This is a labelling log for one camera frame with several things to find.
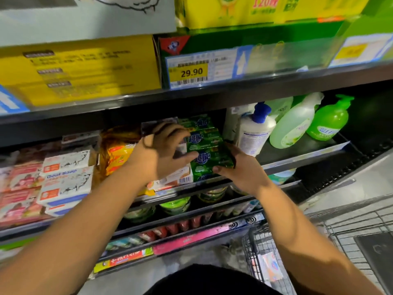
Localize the person's right hand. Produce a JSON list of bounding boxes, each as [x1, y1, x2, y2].
[[212, 144, 271, 195]]

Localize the person's left hand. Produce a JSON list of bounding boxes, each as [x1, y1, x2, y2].
[[126, 123, 200, 185]]

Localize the stack of white purple soap boxes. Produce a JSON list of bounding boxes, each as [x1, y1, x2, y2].
[[140, 116, 194, 193]]

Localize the stack of yellow soap boxes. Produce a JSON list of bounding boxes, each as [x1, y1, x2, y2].
[[98, 127, 145, 179]]

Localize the stack of green soap boxes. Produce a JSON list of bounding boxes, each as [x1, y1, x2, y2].
[[178, 113, 236, 182]]

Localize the white hand sanitizer bottle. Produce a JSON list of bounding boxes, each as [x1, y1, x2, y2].
[[236, 102, 277, 157], [222, 104, 259, 142]]

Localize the pale green hand sanitizer bottle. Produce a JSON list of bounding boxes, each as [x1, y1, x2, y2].
[[264, 97, 294, 123]]

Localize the stack of white orange soap boxes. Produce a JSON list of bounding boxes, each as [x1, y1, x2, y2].
[[37, 132, 100, 218]]

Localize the bright green hand sanitizer bottle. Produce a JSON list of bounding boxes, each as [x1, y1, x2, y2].
[[306, 94, 355, 142]]

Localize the stack of pink soap boxes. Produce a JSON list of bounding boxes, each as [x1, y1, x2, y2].
[[0, 159, 47, 225]]

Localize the person's left forearm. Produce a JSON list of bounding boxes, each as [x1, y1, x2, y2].
[[0, 166, 154, 295]]

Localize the person's right forearm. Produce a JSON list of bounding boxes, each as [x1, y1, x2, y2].
[[255, 178, 382, 295]]

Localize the teal packets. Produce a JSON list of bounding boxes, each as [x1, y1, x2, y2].
[[221, 200, 262, 218]]

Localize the row of red tubes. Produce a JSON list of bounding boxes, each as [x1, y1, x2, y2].
[[138, 209, 234, 243]]

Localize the pink flat pack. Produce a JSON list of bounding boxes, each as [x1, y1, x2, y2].
[[152, 221, 246, 256]]

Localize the row of blue white tubes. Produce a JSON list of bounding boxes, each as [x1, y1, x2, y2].
[[104, 233, 148, 251]]

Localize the flat yellow box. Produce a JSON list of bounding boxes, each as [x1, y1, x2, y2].
[[0, 35, 162, 109]]

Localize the yellow red flat pack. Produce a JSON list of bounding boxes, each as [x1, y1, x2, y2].
[[92, 247, 154, 274]]

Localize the green yellow cartoon box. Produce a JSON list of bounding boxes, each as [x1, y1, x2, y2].
[[175, 0, 372, 31]]

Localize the large yellow box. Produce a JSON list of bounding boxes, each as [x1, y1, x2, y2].
[[0, 0, 179, 47]]

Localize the green white carton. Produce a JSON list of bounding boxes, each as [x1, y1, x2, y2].
[[0, 236, 38, 251]]

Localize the wire basket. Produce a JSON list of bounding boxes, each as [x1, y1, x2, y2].
[[242, 193, 393, 295]]

